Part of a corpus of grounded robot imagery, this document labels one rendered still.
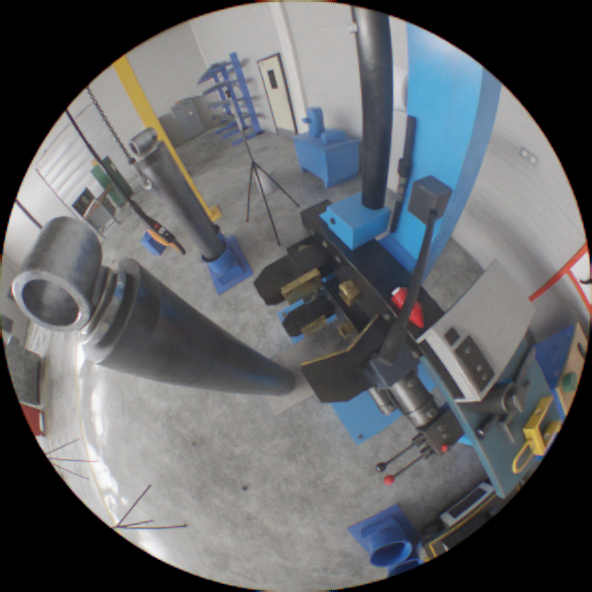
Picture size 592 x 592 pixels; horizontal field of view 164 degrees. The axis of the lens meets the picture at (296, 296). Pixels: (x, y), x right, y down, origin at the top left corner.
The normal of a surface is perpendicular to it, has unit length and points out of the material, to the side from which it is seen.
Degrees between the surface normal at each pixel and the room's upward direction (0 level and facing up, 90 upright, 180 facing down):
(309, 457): 0
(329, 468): 0
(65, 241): 70
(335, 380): 0
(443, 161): 90
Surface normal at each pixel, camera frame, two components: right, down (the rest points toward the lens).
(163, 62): 0.48, 0.73
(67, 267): 0.86, -0.51
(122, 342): 0.79, 0.46
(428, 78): -0.86, 0.51
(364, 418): -0.18, -0.46
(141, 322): 0.97, 0.07
